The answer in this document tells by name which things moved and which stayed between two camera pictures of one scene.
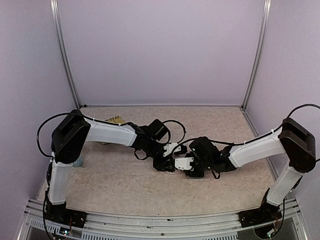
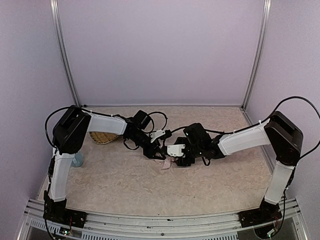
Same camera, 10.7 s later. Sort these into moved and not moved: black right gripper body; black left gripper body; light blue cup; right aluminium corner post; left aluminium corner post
Moved: black right gripper body; black left gripper body
Not moved: right aluminium corner post; light blue cup; left aluminium corner post
